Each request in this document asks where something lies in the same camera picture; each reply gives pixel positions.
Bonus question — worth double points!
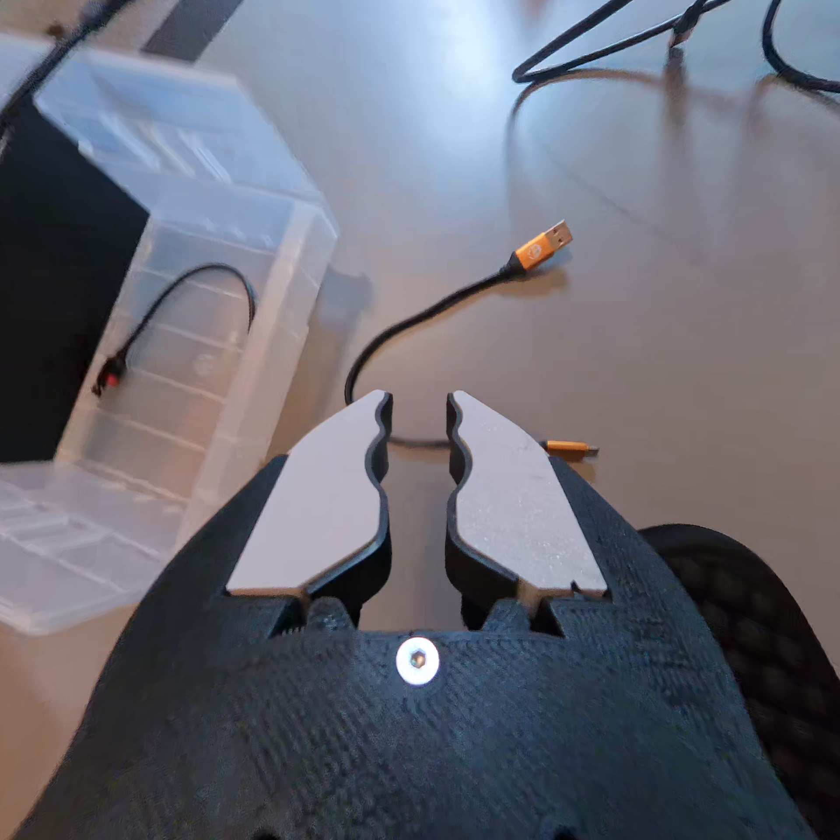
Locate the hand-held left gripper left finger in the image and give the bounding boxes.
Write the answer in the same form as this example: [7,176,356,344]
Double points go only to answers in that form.
[225,390,395,599]

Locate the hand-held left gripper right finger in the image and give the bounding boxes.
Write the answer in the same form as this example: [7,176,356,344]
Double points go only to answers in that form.
[445,390,611,601]

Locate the black usb cable orange plugs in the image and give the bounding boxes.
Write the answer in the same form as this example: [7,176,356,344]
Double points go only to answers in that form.
[344,220,599,460]

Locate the clear plastic box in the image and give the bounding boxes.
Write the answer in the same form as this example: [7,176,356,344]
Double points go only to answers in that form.
[0,33,342,637]

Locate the black hub cable black plug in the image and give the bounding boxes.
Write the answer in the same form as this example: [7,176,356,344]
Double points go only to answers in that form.
[512,0,840,94]

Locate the black cable red plug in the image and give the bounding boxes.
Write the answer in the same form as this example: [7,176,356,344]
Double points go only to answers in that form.
[91,262,258,398]

